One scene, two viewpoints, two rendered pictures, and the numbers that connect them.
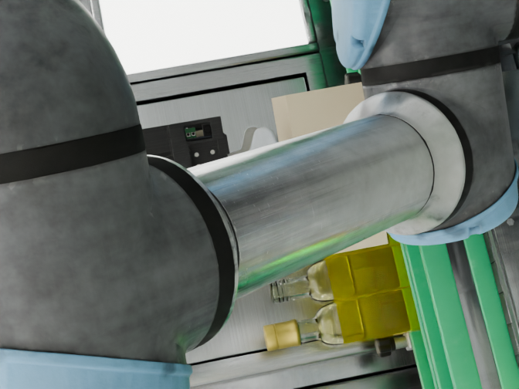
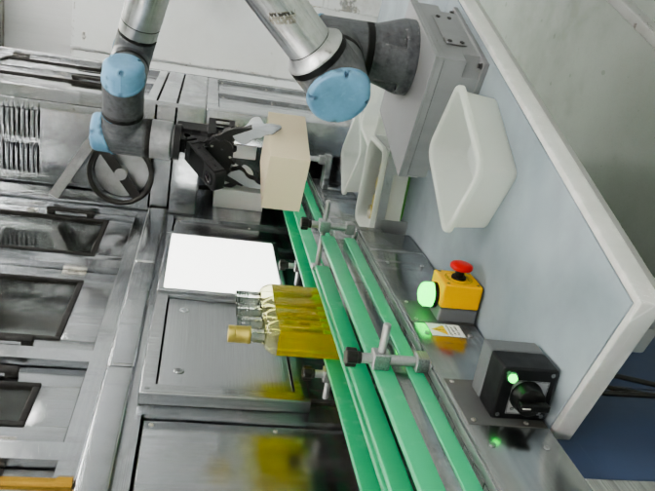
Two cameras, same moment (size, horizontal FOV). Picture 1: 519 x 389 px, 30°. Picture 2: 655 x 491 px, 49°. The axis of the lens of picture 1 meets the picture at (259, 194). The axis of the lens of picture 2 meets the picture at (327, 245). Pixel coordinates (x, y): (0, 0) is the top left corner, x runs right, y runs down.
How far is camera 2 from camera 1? 1.27 m
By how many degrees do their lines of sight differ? 55
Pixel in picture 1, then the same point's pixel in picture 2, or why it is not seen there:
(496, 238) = (378, 267)
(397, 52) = not seen: hidden behind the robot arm
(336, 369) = (271, 416)
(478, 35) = (352, 36)
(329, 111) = (288, 120)
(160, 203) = not seen: outside the picture
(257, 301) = (224, 371)
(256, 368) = (214, 394)
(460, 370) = (352, 300)
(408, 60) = not seen: hidden behind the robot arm
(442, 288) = (344, 279)
